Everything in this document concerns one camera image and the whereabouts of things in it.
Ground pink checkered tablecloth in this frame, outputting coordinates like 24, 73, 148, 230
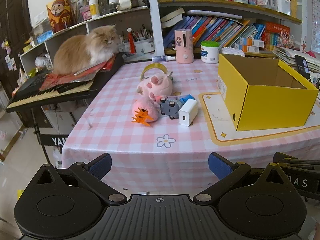
61, 60, 320, 195

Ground small pink plush toy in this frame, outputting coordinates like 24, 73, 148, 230
132, 98, 162, 124

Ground red paper sheets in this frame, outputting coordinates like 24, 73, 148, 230
39, 55, 117, 92

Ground red tassel figure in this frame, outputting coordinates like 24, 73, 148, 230
126, 28, 135, 53

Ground white pill bottle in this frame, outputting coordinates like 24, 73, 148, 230
89, 0, 101, 19

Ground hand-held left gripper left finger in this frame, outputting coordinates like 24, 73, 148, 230
32, 153, 128, 204

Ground pink humidifier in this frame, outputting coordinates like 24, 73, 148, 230
174, 29, 194, 64

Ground white bookshelf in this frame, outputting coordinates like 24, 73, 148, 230
19, 0, 308, 80

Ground white charger plug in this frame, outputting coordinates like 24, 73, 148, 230
178, 98, 198, 127

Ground dark wooden door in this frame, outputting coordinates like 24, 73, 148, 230
0, 0, 33, 98

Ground white plastic bag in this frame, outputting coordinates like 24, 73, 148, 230
35, 55, 53, 70

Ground orange hair claw clip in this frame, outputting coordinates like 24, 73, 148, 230
131, 109, 153, 127

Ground white pen holder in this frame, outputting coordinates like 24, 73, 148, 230
134, 38, 154, 54

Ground stack of booklets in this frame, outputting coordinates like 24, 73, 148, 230
272, 45, 320, 74

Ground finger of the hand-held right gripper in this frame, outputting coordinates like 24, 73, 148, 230
273, 152, 320, 168

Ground yellow bordered desk mat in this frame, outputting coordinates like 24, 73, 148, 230
198, 92, 320, 146

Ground blue toy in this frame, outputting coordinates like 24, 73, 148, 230
179, 94, 196, 104

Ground fluffy orange cat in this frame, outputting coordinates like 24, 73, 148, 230
53, 24, 120, 75

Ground white jar green lid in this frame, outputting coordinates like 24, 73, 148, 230
200, 41, 220, 64

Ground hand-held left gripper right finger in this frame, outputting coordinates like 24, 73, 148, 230
192, 152, 304, 204

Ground black electronic keyboard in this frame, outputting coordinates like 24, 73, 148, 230
5, 52, 125, 113

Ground white ruffled tissue pack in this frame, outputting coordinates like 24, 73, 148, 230
220, 47, 247, 57

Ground fortune god paper bag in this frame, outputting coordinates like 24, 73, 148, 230
46, 0, 77, 33

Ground large pink plush toy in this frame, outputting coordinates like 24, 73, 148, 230
137, 72, 174, 97

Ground orange white medicine box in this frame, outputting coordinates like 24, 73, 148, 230
240, 37, 265, 48
235, 44, 260, 53

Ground row of slanted books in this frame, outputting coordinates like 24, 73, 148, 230
162, 15, 265, 52

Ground black keyboard stand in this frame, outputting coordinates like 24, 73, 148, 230
31, 107, 68, 168

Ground white pen cup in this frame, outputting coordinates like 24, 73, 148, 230
276, 0, 292, 15

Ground red boxed book set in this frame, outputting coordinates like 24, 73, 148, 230
264, 22, 290, 50

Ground yellow cardboard box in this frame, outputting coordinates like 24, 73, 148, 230
217, 53, 320, 132

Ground yellow tape roll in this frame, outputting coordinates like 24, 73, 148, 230
140, 64, 173, 80

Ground small spray bottle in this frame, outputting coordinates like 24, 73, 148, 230
152, 55, 175, 62

